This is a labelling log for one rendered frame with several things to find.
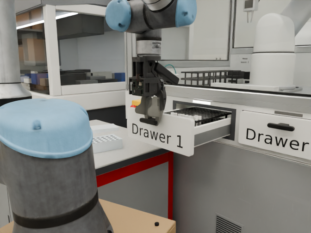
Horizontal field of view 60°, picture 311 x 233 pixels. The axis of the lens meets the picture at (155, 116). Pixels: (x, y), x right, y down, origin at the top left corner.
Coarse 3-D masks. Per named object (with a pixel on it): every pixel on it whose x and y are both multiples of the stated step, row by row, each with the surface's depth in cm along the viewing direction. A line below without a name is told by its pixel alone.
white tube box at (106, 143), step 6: (96, 138) 105; (102, 138) 105; (108, 138) 105; (114, 138) 106; (120, 138) 104; (96, 144) 98; (102, 144) 99; (108, 144) 100; (114, 144) 102; (120, 144) 103; (96, 150) 98; (102, 150) 99; (108, 150) 101
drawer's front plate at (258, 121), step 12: (240, 120) 89; (252, 120) 86; (264, 120) 83; (276, 120) 81; (288, 120) 78; (300, 120) 76; (240, 132) 90; (252, 132) 87; (264, 132) 84; (276, 132) 81; (288, 132) 79; (300, 132) 76; (252, 144) 87; (264, 144) 84; (276, 144) 82; (288, 144) 79; (300, 144) 77; (300, 156) 77
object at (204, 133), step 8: (224, 120) 91; (200, 128) 82; (208, 128) 85; (216, 128) 88; (224, 128) 92; (200, 136) 83; (208, 136) 86; (216, 136) 89; (224, 136) 93; (200, 144) 84
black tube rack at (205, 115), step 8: (168, 112) 102; (176, 112) 101; (184, 112) 101; (192, 112) 101; (200, 112) 101; (208, 112) 101; (216, 112) 102; (224, 112) 102; (200, 120) 88; (208, 120) 101; (216, 120) 101
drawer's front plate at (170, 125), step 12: (132, 108) 94; (132, 120) 95; (168, 120) 82; (180, 120) 78; (192, 120) 76; (156, 132) 86; (168, 132) 82; (180, 132) 79; (192, 132) 77; (156, 144) 87; (168, 144) 83; (180, 144) 80; (192, 144) 77
